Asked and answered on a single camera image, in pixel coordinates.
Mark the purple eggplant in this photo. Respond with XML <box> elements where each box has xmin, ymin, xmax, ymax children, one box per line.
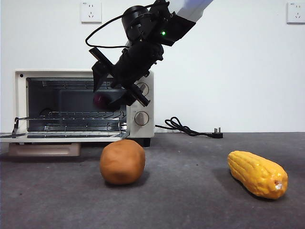
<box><xmin>92</xmin><ymin>93</ymin><xmax>112</xmax><ymax>109</ymax></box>

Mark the oven door with beige handle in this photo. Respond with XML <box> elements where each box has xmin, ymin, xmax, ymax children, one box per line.
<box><xmin>0</xmin><ymin>132</ymin><xmax>131</xmax><ymax>157</ymax></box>

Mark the beige oven knob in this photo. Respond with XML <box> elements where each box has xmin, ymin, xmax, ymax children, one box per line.
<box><xmin>137</xmin><ymin>82</ymin><xmax>150</xmax><ymax>96</ymax></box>
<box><xmin>134</xmin><ymin>111</ymin><xmax>150</xmax><ymax>126</ymax></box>

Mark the white toaster oven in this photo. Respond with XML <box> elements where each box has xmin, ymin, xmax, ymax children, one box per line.
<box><xmin>14</xmin><ymin>69</ymin><xmax>155</xmax><ymax>147</ymax></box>

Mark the brown potato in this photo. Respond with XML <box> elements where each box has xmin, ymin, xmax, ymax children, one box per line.
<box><xmin>99</xmin><ymin>139</ymin><xmax>146</xmax><ymax>186</ymax></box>

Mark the yellow corn cob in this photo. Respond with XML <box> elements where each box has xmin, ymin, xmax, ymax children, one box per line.
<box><xmin>227</xmin><ymin>150</ymin><xmax>288</xmax><ymax>200</ymax></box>

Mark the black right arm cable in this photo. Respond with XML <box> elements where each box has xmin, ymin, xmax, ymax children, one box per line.
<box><xmin>85</xmin><ymin>9</ymin><xmax>134</xmax><ymax>49</ymax></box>

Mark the metal wire oven rack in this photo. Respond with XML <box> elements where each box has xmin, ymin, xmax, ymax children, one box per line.
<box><xmin>15</xmin><ymin>111</ymin><xmax>128</xmax><ymax>133</ymax></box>

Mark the white wall socket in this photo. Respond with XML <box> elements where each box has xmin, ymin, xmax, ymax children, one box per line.
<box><xmin>286</xmin><ymin>2</ymin><xmax>305</xmax><ymax>24</ymax></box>
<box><xmin>81</xmin><ymin>1</ymin><xmax>102</xmax><ymax>24</ymax></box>

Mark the black power cord with plug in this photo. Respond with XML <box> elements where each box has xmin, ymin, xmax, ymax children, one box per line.
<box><xmin>154</xmin><ymin>116</ymin><xmax>224</xmax><ymax>139</ymax></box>

